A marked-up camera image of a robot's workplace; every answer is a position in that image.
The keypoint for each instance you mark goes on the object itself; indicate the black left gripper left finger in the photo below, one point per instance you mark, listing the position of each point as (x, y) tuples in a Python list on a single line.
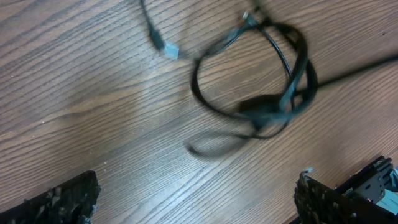
[(72, 202)]

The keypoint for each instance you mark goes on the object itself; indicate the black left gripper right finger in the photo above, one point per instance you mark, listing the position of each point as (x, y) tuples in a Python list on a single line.
[(317, 203)]

